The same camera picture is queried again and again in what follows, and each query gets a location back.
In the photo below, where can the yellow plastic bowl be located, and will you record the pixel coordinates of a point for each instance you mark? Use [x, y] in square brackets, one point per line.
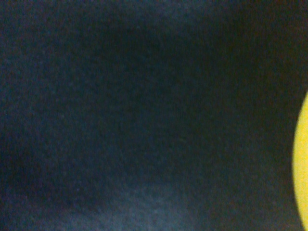
[300, 163]

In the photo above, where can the black tablecloth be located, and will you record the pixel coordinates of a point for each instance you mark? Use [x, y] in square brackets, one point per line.
[150, 115]

